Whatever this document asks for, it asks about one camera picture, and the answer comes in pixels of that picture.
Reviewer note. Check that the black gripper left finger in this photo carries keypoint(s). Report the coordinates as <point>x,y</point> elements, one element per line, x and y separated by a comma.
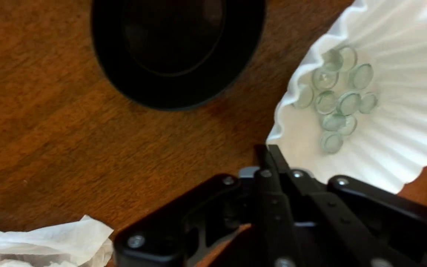
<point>173,232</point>

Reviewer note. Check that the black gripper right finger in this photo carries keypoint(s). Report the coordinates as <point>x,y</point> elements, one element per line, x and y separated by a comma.
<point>362,223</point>

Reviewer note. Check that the white fluted paper filter bowl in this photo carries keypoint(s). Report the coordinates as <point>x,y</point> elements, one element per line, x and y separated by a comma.
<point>406,113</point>
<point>70,243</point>

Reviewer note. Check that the black measuring cup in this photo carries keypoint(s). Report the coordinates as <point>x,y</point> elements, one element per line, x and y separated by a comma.
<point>173,39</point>

